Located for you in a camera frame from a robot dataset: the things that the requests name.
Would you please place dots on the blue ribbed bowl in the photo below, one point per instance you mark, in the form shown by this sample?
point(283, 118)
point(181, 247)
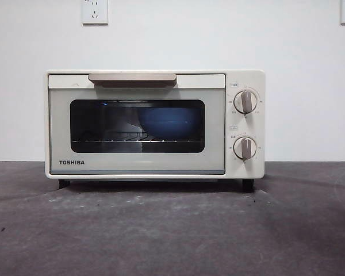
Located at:
point(166, 122)

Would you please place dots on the beige timer knob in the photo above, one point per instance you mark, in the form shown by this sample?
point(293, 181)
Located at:
point(244, 148)

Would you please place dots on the beige temperature knob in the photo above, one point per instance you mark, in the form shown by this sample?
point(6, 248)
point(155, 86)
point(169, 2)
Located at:
point(245, 102)

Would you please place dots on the cream Toshiba toaster oven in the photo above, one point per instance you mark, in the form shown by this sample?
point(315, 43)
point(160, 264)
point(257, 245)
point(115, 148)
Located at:
point(260, 129)

